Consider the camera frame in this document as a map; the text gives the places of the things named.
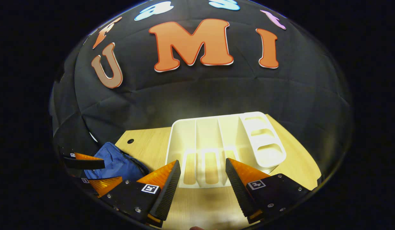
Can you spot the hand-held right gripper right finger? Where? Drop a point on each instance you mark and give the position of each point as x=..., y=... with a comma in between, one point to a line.
x=239, y=191

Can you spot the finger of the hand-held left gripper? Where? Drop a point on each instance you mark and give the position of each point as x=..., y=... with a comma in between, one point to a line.
x=85, y=164
x=104, y=185

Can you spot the blue schoolbag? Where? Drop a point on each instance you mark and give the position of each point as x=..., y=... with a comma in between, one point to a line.
x=117, y=163

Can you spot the white bookshelf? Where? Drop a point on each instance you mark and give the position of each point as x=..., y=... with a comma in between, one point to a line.
x=213, y=140

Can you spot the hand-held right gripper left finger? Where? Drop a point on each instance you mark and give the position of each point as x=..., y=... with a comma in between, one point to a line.
x=167, y=195

